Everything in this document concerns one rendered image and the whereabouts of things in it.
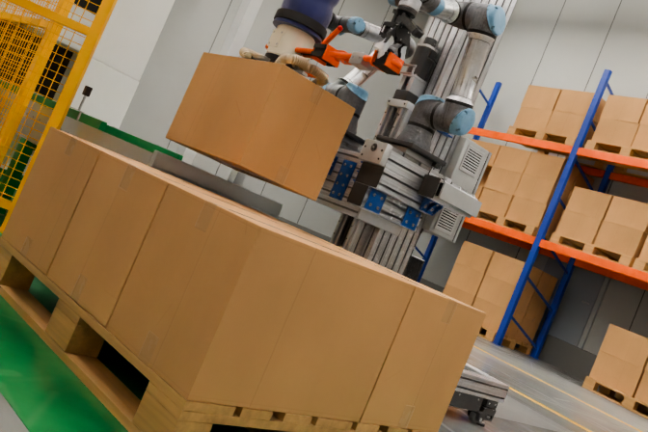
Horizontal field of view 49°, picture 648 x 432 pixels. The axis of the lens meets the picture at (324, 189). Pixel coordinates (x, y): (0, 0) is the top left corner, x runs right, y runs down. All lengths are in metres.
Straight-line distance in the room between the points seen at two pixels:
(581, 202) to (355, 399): 8.61
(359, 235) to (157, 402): 1.70
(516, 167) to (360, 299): 9.41
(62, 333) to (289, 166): 1.07
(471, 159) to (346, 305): 1.74
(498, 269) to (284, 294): 9.19
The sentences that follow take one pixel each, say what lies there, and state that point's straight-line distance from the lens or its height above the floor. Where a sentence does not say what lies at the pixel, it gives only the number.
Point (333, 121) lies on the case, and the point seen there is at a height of 0.98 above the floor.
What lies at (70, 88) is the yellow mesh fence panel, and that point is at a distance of 3.45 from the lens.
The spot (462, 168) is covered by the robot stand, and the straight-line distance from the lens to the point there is 3.36.
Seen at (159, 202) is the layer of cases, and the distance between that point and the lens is 1.85.
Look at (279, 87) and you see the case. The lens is 2.59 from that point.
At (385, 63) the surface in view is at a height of 1.18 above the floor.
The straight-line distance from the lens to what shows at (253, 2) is 6.42.
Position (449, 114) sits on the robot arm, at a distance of 2.90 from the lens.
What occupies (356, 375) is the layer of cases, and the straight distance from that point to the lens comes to 1.92.
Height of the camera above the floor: 0.60
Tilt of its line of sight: 3 degrees up
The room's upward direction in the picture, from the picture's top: 23 degrees clockwise
